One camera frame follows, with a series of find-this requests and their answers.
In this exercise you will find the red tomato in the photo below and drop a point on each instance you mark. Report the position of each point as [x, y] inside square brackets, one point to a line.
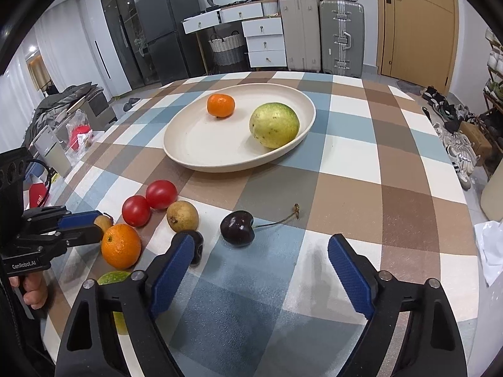
[136, 211]
[161, 194]

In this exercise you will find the pair of grey slippers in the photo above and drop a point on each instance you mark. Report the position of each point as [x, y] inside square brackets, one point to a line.
[131, 104]

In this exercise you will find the beige suitcase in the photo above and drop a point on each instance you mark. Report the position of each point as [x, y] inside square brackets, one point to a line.
[300, 33]

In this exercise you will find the green-yellow round fruit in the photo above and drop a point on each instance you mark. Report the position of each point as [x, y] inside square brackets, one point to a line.
[114, 277]

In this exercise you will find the small tangerine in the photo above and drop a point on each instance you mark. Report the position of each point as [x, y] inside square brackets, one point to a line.
[221, 105]

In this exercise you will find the woven laundry basket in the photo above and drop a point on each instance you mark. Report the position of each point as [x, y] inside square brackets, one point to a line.
[227, 49]

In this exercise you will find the dark red cherry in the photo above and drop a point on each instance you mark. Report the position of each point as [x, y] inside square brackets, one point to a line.
[237, 228]

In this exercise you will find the large orange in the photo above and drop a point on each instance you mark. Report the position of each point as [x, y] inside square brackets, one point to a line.
[121, 246]

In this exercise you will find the cream oval plate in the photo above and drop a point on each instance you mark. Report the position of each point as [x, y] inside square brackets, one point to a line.
[204, 141]

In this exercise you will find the shoe rack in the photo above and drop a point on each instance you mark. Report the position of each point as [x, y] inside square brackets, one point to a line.
[496, 98]

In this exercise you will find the large yellow-green pear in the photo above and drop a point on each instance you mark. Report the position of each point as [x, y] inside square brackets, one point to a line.
[274, 125]

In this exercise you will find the large brown longan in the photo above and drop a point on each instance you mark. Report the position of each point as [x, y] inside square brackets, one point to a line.
[182, 216]

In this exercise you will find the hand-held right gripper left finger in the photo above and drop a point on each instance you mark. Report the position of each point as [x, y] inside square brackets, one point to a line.
[173, 271]

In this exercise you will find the small brown longan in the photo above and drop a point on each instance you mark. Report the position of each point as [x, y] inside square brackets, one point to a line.
[104, 223]

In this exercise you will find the white plastic bag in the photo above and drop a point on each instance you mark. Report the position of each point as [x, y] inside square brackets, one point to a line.
[491, 251]

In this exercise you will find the clear bag with red item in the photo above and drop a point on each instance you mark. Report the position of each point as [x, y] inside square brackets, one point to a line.
[80, 133]

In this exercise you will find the person's left hand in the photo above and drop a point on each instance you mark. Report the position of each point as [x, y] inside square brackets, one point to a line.
[33, 288]

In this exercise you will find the dark glass cabinet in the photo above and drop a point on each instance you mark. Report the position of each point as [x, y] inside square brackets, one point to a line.
[118, 31]

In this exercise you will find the row of shoes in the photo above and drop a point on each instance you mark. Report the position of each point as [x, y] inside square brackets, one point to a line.
[452, 137]

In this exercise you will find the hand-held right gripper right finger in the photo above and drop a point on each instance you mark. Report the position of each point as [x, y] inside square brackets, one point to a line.
[349, 275]

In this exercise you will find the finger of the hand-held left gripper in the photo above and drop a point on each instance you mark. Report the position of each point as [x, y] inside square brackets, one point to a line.
[84, 236]
[80, 220]

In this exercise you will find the dark grey refrigerator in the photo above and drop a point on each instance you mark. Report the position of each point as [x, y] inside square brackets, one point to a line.
[169, 27]

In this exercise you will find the silver grey suitcase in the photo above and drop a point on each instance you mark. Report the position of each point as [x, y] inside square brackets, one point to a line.
[342, 39]

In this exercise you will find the white wardrobe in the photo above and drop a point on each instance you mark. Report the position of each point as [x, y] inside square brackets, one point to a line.
[100, 43]

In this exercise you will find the checkered tablecloth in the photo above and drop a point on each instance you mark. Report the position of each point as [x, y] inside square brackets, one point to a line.
[353, 188]

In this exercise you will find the wooden door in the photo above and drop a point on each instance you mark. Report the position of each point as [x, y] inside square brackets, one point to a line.
[420, 27]

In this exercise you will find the pile of dark clothes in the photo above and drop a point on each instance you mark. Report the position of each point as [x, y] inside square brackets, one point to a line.
[59, 106]

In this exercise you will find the white drawer unit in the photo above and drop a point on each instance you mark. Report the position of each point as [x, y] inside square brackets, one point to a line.
[265, 43]

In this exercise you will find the dark plum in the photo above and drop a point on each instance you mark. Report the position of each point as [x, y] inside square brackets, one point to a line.
[198, 248]

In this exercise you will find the white curtain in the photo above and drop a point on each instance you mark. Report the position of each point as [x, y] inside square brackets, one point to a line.
[59, 55]

